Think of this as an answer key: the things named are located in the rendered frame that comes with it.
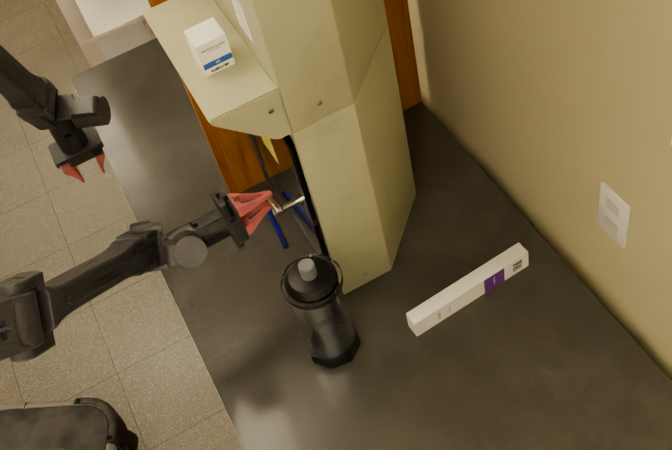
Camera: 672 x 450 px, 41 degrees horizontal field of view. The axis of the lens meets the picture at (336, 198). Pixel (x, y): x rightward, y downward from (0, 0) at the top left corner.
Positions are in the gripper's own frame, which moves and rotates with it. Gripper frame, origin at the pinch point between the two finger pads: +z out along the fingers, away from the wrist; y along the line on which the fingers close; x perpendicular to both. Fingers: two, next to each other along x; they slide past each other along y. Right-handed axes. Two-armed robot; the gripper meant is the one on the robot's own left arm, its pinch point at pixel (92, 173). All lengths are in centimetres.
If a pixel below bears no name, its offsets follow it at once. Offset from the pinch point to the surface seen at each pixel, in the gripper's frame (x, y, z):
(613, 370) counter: -86, 67, 17
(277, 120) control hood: -46, 32, -35
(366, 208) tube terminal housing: -46, 42, -5
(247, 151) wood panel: -8.9, 31.1, 5.6
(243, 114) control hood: -46, 27, -39
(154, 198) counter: 1.4, 8.9, 16.1
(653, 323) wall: -84, 77, 13
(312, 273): -56, 27, -9
